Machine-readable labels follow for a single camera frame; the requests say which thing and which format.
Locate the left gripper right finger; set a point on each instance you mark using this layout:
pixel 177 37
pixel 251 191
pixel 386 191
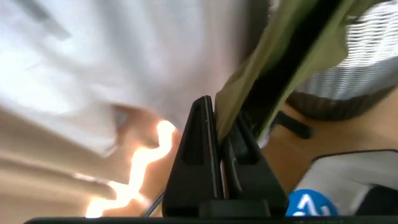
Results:
pixel 255 180

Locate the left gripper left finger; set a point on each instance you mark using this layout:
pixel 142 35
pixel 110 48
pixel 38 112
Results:
pixel 192 174

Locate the green printed garment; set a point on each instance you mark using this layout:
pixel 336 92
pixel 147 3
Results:
pixel 236 102

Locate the pale grey shorts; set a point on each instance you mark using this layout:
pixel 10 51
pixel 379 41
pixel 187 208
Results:
pixel 124 46

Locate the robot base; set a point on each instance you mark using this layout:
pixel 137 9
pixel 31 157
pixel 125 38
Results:
pixel 342 174

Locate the white laundry basket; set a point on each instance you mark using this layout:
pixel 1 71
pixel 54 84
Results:
pixel 367 62

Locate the beige curtain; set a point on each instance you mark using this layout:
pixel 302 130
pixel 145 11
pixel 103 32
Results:
pixel 46 186

